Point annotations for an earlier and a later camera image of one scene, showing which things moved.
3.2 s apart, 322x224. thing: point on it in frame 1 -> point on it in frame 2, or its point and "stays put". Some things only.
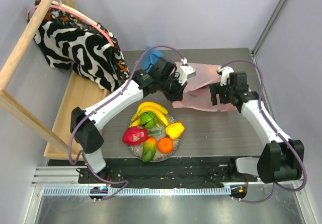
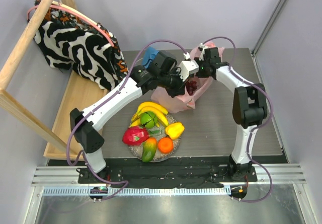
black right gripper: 215,94 -> 201,71
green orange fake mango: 149,146 stays put
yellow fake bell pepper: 174,130 stays put
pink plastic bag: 197,94 -> 160,95
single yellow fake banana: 135,123 stays put
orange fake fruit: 165,145 stays put
